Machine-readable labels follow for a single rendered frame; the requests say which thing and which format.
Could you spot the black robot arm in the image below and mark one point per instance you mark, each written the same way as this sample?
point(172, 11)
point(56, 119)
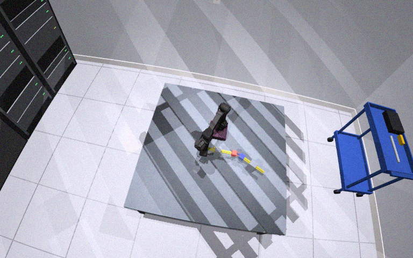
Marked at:
point(220, 119)

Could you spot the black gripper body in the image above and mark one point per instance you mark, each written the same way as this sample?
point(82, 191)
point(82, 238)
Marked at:
point(204, 152)

